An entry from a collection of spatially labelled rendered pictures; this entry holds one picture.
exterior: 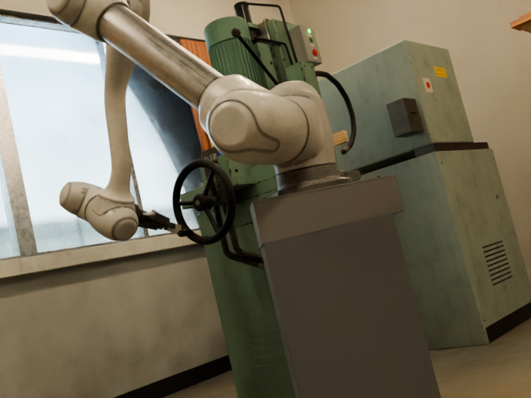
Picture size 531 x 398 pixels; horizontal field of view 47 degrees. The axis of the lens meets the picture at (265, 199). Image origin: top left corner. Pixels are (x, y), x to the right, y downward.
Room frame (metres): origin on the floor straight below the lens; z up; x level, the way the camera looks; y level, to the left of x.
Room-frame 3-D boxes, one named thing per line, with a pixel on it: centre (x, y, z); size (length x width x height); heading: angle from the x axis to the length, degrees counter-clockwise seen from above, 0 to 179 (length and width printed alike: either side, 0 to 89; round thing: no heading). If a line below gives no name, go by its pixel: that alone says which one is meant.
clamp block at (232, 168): (2.18, 0.11, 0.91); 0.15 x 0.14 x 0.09; 51
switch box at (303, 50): (2.50, -0.31, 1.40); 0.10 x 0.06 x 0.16; 141
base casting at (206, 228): (2.44, -0.08, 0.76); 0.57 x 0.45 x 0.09; 141
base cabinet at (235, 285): (2.44, -0.08, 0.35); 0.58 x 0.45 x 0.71; 141
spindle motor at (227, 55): (2.34, 0.00, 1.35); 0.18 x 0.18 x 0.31
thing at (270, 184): (2.29, 0.03, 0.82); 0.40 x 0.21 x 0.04; 51
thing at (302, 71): (2.41, -0.26, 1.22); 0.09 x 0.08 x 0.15; 141
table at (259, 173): (2.25, 0.05, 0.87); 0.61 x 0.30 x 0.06; 51
